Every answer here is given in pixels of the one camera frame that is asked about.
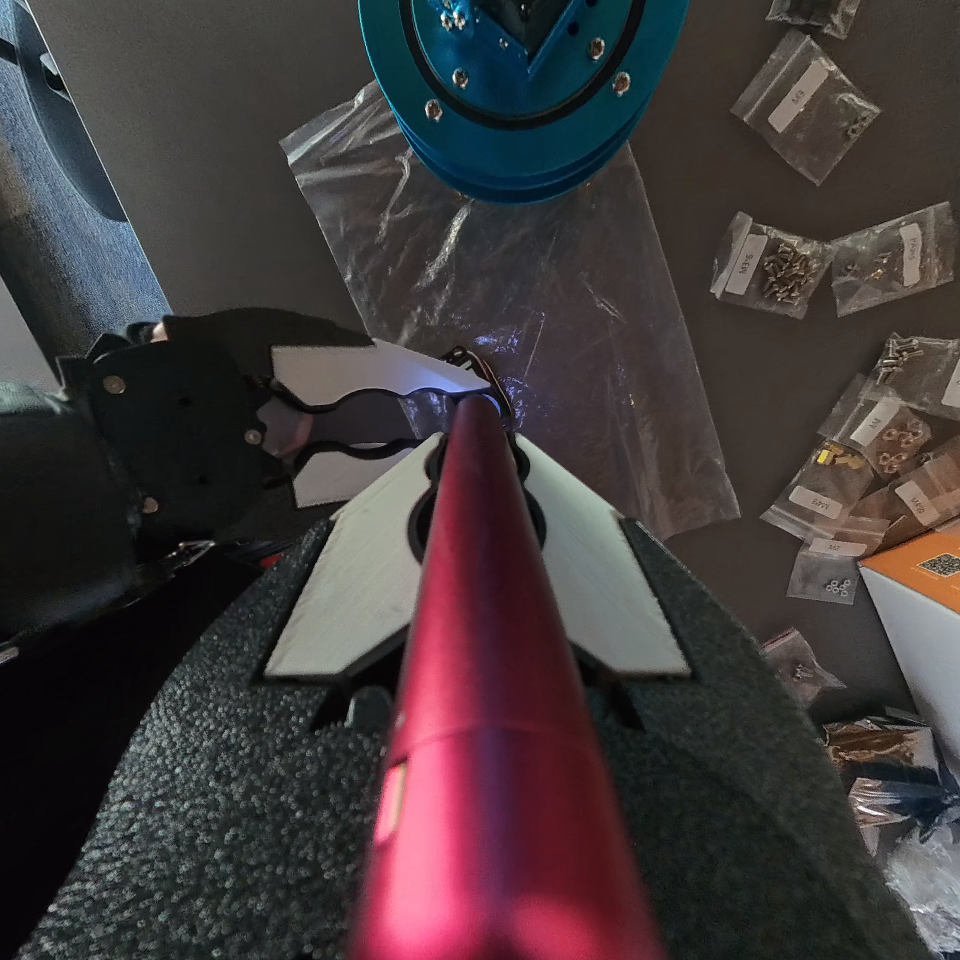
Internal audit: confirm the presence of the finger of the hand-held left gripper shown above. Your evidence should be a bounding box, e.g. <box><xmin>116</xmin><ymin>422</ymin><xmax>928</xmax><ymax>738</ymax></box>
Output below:
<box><xmin>268</xmin><ymin>339</ymin><xmax>496</xmax><ymax>412</ymax></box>
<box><xmin>291</xmin><ymin>436</ymin><xmax>444</xmax><ymax>510</ymax></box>

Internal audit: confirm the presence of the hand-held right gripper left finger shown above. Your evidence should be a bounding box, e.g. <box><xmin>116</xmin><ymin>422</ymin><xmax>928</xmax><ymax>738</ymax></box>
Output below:
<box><xmin>262</xmin><ymin>433</ymin><xmax>451</xmax><ymax>682</ymax></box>

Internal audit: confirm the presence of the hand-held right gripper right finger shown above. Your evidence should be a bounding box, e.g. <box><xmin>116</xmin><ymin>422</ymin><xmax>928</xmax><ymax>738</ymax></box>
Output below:
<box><xmin>512</xmin><ymin>435</ymin><xmax>693</xmax><ymax>680</ymax></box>

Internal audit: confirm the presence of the small black servo motor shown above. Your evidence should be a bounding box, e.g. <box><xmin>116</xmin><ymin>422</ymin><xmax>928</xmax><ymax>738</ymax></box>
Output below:
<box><xmin>442</xmin><ymin>345</ymin><xmax>520</xmax><ymax>436</ymax></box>

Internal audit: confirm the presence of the red electric screwdriver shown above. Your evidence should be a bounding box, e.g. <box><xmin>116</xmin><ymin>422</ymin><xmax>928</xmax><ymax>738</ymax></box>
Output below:
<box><xmin>348</xmin><ymin>393</ymin><xmax>665</xmax><ymax>960</ymax></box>

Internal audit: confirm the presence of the large clear plastic bag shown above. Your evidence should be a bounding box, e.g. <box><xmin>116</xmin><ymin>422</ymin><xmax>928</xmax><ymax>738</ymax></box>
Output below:
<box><xmin>279</xmin><ymin>78</ymin><xmax>742</xmax><ymax>543</ymax></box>

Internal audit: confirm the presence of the orange white cardboard box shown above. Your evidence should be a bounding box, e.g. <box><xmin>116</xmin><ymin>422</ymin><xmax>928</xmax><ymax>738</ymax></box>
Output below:
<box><xmin>858</xmin><ymin>517</ymin><xmax>960</xmax><ymax>760</ymax></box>

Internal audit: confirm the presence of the crumpled clear plastic wrap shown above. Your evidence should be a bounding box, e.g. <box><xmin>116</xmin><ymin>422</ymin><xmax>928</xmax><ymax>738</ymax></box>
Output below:
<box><xmin>821</xmin><ymin>705</ymin><xmax>960</xmax><ymax>960</ymax></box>

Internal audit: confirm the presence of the group of small screw bags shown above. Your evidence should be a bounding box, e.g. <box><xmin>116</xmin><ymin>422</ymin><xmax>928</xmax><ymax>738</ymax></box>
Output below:
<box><xmin>708</xmin><ymin>0</ymin><xmax>960</xmax><ymax>710</ymax></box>

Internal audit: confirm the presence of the metal strap buckle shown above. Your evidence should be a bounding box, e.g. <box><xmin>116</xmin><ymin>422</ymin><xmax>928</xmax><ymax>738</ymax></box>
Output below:
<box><xmin>153</xmin><ymin>538</ymin><xmax>220</xmax><ymax>575</ymax></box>

